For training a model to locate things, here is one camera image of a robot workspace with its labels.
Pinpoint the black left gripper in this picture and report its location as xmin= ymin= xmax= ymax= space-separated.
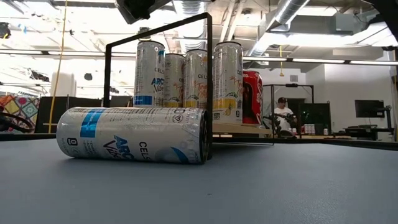
xmin=114 ymin=0 xmax=172 ymax=25

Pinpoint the white Celsius can yellow band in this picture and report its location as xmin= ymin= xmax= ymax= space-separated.
xmin=212 ymin=41 xmax=244 ymax=124

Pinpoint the Celsius Arctic Vibe can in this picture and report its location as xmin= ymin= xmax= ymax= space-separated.
xmin=55 ymin=106 xmax=210 ymax=165

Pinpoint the red Coca-Cola Star Wars can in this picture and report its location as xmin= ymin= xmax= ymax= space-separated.
xmin=241 ymin=70 xmax=264 ymax=125

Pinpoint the dark ceiling fixture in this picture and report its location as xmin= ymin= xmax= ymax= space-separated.
xmin=138 ymin=27 xmax=152 ymax=42

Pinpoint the white cylinder tank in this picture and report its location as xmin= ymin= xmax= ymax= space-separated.
xmin=50 ymin=72 xmax=77 ymax=98

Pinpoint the black low partition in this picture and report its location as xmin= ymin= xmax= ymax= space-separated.
xmin=34 ymin=95 xmax=105 ymax=134

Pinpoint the dark ceiling-hung object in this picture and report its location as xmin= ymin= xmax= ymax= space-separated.
xmin=0 ymin=21 xmax=12 ymax=40

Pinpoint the colourful patchwork cloth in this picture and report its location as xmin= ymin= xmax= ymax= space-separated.
xmin=0 ymin=95 xmax=40 ymax=125

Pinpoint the orange hanging pendant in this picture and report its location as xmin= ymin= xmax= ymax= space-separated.
xmin=279 ymin=45 xmax=285 ymax=78

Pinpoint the person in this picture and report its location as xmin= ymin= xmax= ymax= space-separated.
xmin=273 ymin=96 xmax=296 ymax=131

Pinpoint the long ceiling light strip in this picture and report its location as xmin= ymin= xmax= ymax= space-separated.
xmin=242 ymin=57 xmax=398 ymax=67

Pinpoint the grey ceiling air unit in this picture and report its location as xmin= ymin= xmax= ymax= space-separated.
xmin=289 ymin=12 xmax=374 ymax=35

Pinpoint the background wooden workbench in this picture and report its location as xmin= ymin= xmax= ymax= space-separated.
xmin=273 ymin=133 xmax=354 ymax=140

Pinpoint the dark desk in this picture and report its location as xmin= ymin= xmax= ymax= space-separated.
xmin=334 ymin=124 xmax=396 ymax=139

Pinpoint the thin yellow cord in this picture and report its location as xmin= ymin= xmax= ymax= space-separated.
xmin=48 ymin=0 xmax=68 ymax=134

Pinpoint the silver ventilation duct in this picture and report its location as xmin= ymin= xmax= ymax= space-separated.
xmin=248 ymin=0 xmax=312 ymax=57

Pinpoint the black background metal frame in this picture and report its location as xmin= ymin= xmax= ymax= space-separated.
xmin=262 ymin=82 xmax=315 ymax=105

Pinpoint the black looped cable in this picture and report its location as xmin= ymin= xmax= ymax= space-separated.
xmin=0 ymin=111 xmax=35 ymax=134

